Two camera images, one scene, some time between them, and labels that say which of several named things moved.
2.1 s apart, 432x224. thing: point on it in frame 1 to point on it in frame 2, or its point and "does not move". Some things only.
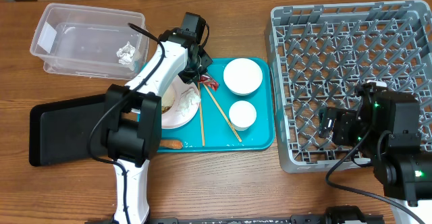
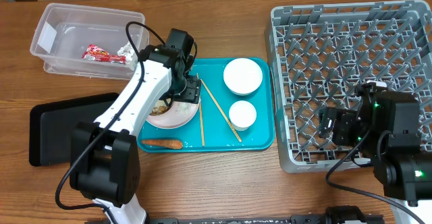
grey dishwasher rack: (320, 53) does not move
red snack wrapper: (208, 81) to (95, 53)
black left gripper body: (193, 73) to (187, 90)
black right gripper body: (346, 129) does not move
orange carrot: (171, 144) does not move
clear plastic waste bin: (91, 40) does not move
